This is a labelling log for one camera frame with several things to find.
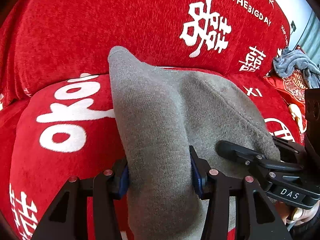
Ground blue-grey crumpled cloth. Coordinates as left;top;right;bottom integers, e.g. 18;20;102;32
272;47;319;89

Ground red wedding print blanket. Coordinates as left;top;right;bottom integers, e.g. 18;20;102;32
1;0;303;239

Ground red embroidered cushion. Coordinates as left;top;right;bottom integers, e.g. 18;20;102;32
264;69;307;144

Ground grey knit sweater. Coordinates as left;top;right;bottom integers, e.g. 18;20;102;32
108;46;280;239

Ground person's right hand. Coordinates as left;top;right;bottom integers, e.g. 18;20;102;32
274;201;319;226

